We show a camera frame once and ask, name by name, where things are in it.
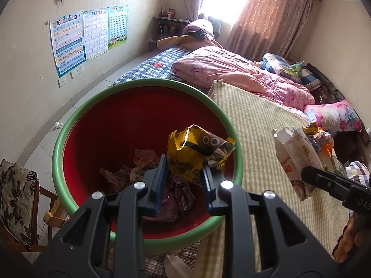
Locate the yellow plush pillow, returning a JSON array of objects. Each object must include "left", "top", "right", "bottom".
[{"left": 157, "top": 35, "right": 198, "bottom": 50}]

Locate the yellow brown snack wrapper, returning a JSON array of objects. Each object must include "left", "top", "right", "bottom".
[{"left": 167, "top": 124, "right": 237, "bottom": 186}]

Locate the green plush toy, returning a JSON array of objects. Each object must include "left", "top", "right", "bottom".
[{"left": 290, "top": 61, "right": 305, "bottom": 76}]

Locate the wooden chair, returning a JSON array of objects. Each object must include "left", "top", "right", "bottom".
[{"left": 0, "top": 177, "right": 70, "bottom": 253}]

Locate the blue striped wall poster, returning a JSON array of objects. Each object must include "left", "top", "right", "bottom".
[{"left": 50, "top": 11, "right": 87, "bottom": 78}]

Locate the dark wooden nightstand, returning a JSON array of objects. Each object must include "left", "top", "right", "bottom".
[{"left": 149, "top": 16, "right": 192, "bottom": 51}]

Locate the plaid cloth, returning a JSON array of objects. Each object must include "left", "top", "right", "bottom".
[{"left": 345, "top": 161, "right": 371, "bottom": 186}]

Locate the dark purple wrapper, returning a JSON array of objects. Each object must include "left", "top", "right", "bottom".
[{"left": 158, "top": 177, "right": 196, "bottom": 222}]

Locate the blue checked bedsheet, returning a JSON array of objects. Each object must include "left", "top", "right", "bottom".
[{"left": 109, "top": 46, "right": 210, "bottom": 94}]

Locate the white chart wall poster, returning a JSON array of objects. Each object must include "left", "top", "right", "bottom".
[{"left": 83, "top": 8, "right": 110, "bottom": 61}]

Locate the crumpled beige paper wrapper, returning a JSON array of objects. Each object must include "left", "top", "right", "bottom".
[{"left": 132, "top": 149, "right": 160, "bottom": 171}]

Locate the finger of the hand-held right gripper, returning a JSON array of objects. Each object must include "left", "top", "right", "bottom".
[{"left": 301, "top": 166, "right": 351, "bottom": 202}]

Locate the blue white pillow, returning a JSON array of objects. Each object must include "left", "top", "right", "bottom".
[{"left": 261, "top": 53, "right": 291, "bottom": 75}]

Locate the floral chair cushion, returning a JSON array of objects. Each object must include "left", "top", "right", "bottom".
[{"left": 0, "top": 159, "right": 40, "bottom": 251}]

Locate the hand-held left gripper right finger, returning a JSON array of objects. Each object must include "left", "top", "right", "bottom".
[{"left": 201, "top": 164, "right": 338, "bottom": 278}]

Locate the orange ring-patterned curtain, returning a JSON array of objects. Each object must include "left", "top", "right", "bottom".
[{"left": 227, "top": 0, "right": 315, "bottom": 62}]

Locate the dark wooden headboard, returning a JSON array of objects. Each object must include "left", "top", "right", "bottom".
[{"left": 306, "top": 62, "right": 349, "bottom": 105}]

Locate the pink pillow pile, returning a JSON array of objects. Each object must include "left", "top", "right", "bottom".
[{"left": 182, "top": 19, "right": 217, "bottom": 39}]

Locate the person's right hand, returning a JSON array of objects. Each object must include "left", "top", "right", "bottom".
[{"left": 333, "top": 215, "right": 366, "bottom": 264}]

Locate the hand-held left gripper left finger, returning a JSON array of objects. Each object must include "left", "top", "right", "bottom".
[{"left": 33, "top": 153, "right": 169, "bottom": 278}]

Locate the orange blue wrapper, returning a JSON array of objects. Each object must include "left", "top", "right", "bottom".
[{"left": 314, "top": 130, "right": 336, "bottom": 152}]

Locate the white carton with orange print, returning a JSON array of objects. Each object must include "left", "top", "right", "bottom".
[{"left": 272, "top": 127, "right": 326, "bottom": 201}]

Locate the red bin with green rim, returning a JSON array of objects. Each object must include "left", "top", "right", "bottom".
[{"left": 52, "top": 79, "right": 244, "bottom": 253}]

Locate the pink floral pillow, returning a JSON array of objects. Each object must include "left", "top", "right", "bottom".
[{"left": 304, "top": 98, "right": 363, "bottom": 133}]

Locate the small yellow snack wrapper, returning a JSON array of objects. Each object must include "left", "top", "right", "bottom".
[{"left": 302, "top": 122, "right": 319, "bottom": 136}]

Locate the pink floral quilt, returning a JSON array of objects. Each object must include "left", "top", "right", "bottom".
[{"left": 171, "top": 42, "right": 316, "bottom": 114}]

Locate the green bordered wall poster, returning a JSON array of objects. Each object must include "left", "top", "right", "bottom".
[{"left": 108, "top": 5, "right": 130, "bottom": 50}]

